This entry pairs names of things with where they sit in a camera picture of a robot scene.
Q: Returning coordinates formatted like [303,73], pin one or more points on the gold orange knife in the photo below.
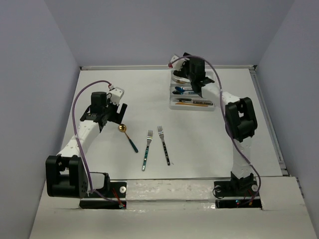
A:
[191,104]

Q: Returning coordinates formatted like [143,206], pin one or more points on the silver fork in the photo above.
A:
[180,81]

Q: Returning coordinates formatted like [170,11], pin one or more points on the fork teal patterned handle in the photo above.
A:
[149,139]

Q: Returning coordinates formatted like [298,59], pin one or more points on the black handled knife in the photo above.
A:
[202,102]

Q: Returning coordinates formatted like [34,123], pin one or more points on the gold spoon teal handle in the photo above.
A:
[123,128]

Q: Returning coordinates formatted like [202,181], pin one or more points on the metal rear rail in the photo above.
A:
[158,67]

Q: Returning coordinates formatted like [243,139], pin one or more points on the teal handled knife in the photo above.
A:
[185,100]

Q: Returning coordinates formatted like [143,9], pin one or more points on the white cutlery tray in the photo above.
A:
[183,107]

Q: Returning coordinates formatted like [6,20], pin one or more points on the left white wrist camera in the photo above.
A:
[116,95]

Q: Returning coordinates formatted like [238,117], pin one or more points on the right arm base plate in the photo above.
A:
[228,198]

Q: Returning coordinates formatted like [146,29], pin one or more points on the metal right rail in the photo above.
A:
[269,124]

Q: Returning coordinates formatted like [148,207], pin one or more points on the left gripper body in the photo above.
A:
[110,110]

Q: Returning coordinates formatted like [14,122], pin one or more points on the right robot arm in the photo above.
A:
[240,124]

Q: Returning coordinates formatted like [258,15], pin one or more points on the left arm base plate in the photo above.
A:
[114,199]

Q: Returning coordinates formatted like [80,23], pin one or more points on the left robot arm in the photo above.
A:
[66,174]

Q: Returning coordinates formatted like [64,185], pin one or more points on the fork black patterned handle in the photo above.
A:
[161,135]

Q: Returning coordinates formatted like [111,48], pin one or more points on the blue spoon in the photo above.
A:
[183,89]

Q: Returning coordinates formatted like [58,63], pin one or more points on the metal rail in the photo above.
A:
[158,67]
[269,124]

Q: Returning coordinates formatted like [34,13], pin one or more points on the white front board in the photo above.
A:
[179,209]

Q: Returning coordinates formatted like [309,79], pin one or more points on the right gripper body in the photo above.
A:
[184,71]

